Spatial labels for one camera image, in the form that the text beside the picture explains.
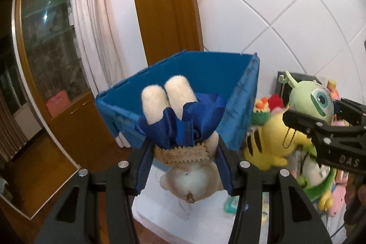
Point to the wooden glass cabinet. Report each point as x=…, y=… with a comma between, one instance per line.
x=51, y=46

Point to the pink storage box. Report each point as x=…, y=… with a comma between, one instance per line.
x=58, y=104

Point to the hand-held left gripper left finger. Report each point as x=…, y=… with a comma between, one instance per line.
x=144, y=166

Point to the white curtain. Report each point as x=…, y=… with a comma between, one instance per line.
x=94, y=18

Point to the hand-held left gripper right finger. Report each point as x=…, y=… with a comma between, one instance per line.
x=224, y=166

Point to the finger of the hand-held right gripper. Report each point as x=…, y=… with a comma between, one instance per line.
x=297, y=119
x=351, y=111

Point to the orange red plush toy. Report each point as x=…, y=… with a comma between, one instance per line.
x=267, y=104

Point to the green frog plush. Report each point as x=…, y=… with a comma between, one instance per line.
x=317, y=189

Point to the green one-eyed monster plush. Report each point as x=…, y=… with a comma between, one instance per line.
x=308, y=92

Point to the yellow striped plush toy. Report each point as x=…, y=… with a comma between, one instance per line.
x=271, y=144

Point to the green packet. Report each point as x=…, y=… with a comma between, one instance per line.
x=231, y=205

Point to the pink pig plush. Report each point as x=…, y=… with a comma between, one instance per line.
x=337, y=198

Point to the blue plastic crate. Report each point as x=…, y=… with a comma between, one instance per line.
x=206, y=75

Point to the white bear plush blue dress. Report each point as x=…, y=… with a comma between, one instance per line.
x=185, y=178

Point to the orange pink pouch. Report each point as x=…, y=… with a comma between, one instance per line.
x=333, y=89

